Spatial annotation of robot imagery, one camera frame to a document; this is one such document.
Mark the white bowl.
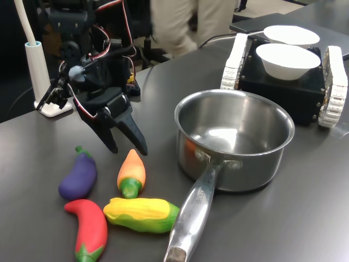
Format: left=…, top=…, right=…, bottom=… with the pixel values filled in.
left=255, top=43, right=321, bottom=81
left=263, top=25, right=320, bottom=46

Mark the red toy chilli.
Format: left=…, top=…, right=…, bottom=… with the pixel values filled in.
left=64, top=199, right=109, bottom=262

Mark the black office chair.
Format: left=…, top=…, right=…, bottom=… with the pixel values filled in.
left=133, top=35, right=175, bottom=72

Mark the steel pan with long handle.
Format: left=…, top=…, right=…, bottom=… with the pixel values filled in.
left=163, top=88, right=296, bottom=262

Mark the orange toy carrot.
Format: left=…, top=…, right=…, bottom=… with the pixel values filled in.
left=117, top=148, right=147, bottom=199

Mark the white post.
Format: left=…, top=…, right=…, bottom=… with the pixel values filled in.
left=13, top=0, right=74, bottom=118

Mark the black vehicle with white tracks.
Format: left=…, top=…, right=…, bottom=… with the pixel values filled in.
left=220, top=32, right=349, bottom=128

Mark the black power cable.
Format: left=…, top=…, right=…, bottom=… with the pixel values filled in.
left=5, top=86, right=35, bottom=118

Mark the purple toy aubergine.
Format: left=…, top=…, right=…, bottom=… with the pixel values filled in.
left=58, top=145, right=98, bottom=201

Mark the yellow green toy corn cob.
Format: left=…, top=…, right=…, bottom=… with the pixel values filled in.
left=103, top=197, right=180, bottom=234

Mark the black wrist camera board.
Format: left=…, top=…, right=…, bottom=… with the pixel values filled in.
left=36, top=80, right=69, bottom=111

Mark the person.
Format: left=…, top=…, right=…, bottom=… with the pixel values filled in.
left=149, top=0, right=237, bottom=58

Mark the pale grey putty lump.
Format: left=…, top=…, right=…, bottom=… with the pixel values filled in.
left=68, top=64, right=88, bottom=82

